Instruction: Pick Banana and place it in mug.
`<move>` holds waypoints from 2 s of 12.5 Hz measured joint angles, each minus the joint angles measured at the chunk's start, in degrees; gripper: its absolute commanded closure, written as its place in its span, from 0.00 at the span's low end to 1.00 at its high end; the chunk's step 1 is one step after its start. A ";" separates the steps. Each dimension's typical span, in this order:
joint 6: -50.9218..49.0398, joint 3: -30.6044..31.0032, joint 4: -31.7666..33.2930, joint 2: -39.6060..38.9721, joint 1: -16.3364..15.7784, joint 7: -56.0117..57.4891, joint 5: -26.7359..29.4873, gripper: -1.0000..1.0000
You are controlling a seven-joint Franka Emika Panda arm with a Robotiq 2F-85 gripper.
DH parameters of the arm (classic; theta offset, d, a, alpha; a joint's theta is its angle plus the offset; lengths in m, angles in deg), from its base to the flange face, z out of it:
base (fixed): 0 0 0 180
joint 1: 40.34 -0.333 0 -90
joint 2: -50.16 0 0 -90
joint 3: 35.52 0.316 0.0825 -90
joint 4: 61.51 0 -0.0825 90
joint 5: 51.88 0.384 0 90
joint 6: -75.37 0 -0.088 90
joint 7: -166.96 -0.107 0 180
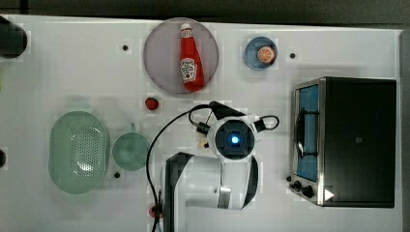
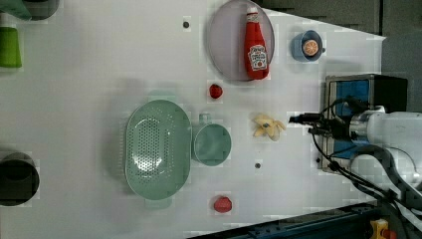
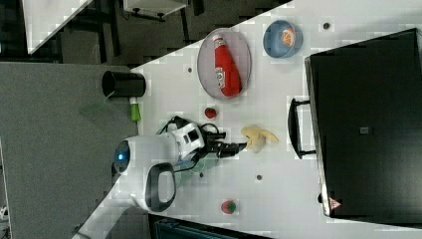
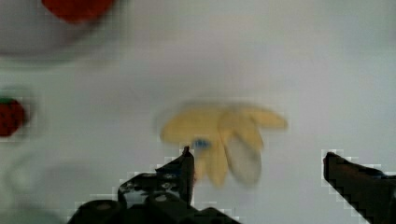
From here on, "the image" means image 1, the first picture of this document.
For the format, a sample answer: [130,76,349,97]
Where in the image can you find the peeled yellow banana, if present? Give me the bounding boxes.
[197,138,209,149]

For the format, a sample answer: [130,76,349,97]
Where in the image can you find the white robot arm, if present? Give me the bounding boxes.
[161,115,266,232]

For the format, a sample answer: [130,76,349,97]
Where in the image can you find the green mug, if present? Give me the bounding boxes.
[112,124,150,171]

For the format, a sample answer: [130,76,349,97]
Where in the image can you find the red ketchup bottle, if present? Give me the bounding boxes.
[179,23,205,92]

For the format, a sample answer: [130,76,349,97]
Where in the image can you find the red strawberry near plate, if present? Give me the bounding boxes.
[145,98,160,111]

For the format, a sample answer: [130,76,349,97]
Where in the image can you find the blue cup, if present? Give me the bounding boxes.
[245,37,278,70]

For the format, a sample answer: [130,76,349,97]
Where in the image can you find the orange slice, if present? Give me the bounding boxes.
[257,46,276,64]

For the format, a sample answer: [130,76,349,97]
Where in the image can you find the green perforated colander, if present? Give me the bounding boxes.
[48,111,109,194]

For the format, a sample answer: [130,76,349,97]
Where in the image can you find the black toaster oven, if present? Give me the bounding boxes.
[286,76,396,208]

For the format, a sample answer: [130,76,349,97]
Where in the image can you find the black cylinder at table corner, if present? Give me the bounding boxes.
[0,16,28,59]

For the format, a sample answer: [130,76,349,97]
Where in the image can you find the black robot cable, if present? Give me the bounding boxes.
[145,103,214,232]

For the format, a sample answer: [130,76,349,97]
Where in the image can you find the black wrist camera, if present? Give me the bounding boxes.
[209,101,244,120]

